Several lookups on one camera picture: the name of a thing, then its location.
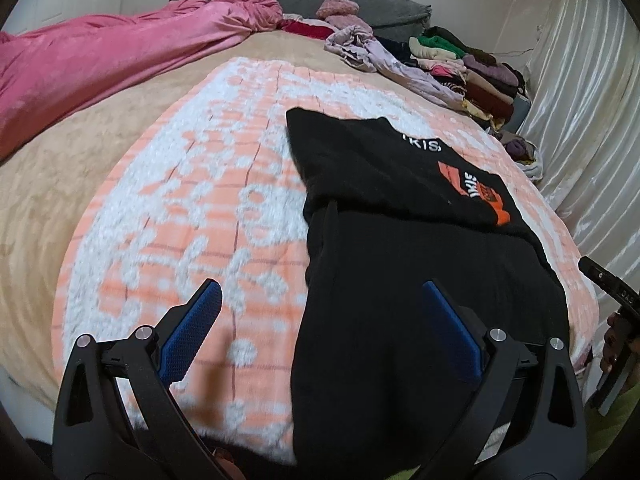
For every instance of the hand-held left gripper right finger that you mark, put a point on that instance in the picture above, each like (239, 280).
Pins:
(452, 332)

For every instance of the black sweater with orange cuffs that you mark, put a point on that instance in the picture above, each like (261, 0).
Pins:
(400, 260)

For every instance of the white satin curtain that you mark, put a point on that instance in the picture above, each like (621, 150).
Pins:
(590, 85)

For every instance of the small heap of purple clothes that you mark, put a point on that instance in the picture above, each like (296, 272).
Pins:
(522, 152)

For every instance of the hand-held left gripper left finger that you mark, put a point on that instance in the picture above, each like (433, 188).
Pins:
(192, 325)

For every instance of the crumpled lavender garment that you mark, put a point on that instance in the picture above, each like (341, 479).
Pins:
(385, 57)

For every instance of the person's right hand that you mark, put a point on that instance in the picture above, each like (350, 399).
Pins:
(612, 340)

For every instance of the pink duvet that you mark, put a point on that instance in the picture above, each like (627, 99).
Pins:
(100, 50)

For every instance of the pile of folded clothes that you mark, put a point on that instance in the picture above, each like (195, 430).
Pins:
(480, 80)

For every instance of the pink fluffy garment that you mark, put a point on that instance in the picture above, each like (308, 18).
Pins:
(340, 10)

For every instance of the person's yellow-green garment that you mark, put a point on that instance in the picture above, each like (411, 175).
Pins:
(620, 435)

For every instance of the orange white plaid blanket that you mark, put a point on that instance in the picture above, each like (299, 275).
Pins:
(200, 220)

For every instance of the red cloth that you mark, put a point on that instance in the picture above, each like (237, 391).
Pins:
(302, 27)

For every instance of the beige bed blanket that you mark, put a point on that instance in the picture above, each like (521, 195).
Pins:
(50, 210)

